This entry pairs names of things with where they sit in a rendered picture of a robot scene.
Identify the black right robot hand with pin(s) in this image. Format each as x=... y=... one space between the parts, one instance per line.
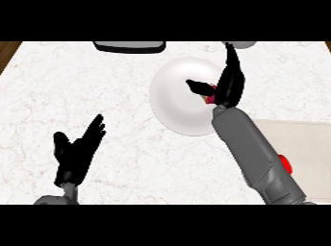
x=230 y=84

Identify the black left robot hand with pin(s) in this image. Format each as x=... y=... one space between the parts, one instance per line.
x=76 y=153

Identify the pink cupcake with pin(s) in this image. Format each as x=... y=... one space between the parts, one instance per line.
x=209 y=97

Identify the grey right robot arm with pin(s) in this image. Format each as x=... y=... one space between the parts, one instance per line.
x=252 y=157

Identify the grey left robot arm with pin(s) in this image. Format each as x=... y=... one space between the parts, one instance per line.
x=60 y=196

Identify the white round plate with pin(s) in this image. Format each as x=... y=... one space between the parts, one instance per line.
x=183 y=96

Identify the beige placemat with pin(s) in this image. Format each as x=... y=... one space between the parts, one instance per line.
x=308 y=160

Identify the pale grey round object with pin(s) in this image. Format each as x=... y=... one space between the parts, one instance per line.
x=242 y=44

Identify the grey black-rimmed appliance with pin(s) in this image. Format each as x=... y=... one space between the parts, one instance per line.
x=128 y=46

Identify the red round object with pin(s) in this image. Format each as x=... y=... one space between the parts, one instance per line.
x=286 y=164

